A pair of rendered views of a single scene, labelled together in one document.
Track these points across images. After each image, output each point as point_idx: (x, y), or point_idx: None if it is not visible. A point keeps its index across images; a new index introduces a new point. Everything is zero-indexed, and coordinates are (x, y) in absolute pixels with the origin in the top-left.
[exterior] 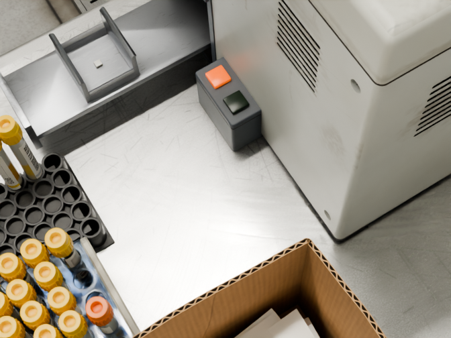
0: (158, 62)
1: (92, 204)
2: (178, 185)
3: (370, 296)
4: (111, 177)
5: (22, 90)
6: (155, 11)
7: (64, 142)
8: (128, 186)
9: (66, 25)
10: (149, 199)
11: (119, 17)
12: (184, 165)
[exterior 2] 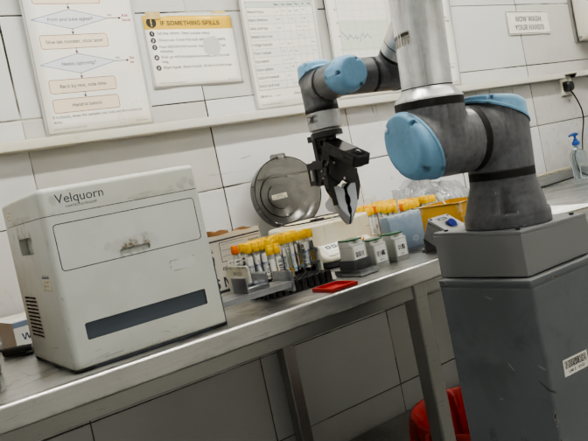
0: (226, 296)
1: (257, 299)
2: (224, 309)
3: None
4: (251, 304)
5: (282, 282)
6: (227, 299)
7: (271, 302)
8: (244, 304)
9: (277, 311)
10: (235, 305)
11: (243, 296)
12: None
